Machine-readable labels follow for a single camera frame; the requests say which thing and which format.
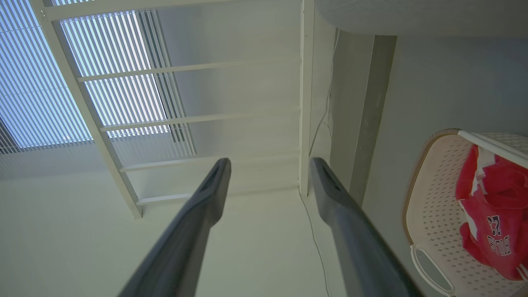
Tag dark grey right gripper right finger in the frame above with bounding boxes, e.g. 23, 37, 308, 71
309, 157, 424, 297

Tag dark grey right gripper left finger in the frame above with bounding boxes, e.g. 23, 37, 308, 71
119, 158, 232, 297

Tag cream perforated plastic laundry basket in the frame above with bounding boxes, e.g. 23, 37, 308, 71
402, 128, 528, 297

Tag grey skirting board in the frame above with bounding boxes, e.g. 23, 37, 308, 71
330, 30, 397, 207

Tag red basketball jersey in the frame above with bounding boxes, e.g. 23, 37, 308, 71
455, 144, 528, 282

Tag white window blinds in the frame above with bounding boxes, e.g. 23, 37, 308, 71
0, 0, 196, 155

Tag thin white cable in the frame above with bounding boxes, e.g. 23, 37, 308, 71
299, 28, 341, 297

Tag white metal rack frame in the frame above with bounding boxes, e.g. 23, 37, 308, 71
31, 0, 316, 219

